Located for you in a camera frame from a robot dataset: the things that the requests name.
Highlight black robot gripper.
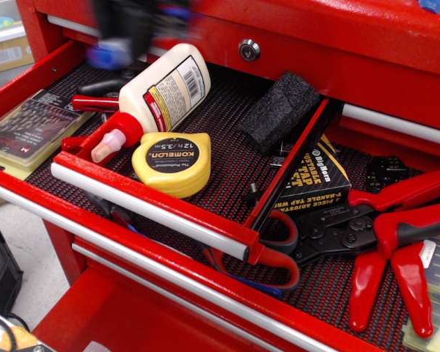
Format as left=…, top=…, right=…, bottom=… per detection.
left=91, top=0, right=195, bottom=65

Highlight blue capped marker pen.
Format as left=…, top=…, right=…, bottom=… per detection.
left=85, top=7, right=191, bottom=71

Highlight silver round drawer lock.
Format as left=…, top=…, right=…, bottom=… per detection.
left=238, top=39, right=261, bottom=62

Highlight small red inner drawer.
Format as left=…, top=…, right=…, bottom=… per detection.
left=51, top=67, right=339, bottom=263

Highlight large red open drawer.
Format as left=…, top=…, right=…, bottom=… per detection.
left=0, top=39, right=440, bottom=352

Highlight white glue bottle red cap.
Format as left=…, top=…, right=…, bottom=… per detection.
left=91, top=43, right=211, bottom=163

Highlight yellow Komelon tape measure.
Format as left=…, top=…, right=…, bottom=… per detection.
left=131, top=132, right=211, bottom=199

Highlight black foam block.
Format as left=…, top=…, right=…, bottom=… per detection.
left=238, top=71, right=320, bottom=155

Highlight drill bit set case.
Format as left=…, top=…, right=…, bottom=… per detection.
left=0, top=89, right=94, bottom=178

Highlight small black screw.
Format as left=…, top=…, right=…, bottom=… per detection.
left=242, top=183, right=262, bottom=204

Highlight black yellow tap wrench box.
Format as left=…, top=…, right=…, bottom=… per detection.
left=274, top=136, right=352, bottom=213

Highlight red tool chest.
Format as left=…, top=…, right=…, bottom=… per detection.
left=15, top=0, right=440, bottom=352

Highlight blue tape piece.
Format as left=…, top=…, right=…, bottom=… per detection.
left=418, top=0, right=440, bottom=15

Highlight yellow sponge object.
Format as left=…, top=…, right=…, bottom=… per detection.
left=0, top=326, right=39, bottom=351

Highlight clear plastic bit case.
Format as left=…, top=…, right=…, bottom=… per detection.
left=403, top=236, right=440, bottom=351

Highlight red black handled tool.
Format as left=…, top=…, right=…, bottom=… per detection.
left=72, top=69, right=144, bottom=147

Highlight red handled crimping tool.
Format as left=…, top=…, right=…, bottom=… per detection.
left=291, top=170, right=440, bottom=266

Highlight red handled pliers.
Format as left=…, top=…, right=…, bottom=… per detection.
left=348, top=241, right=435, bottom=339

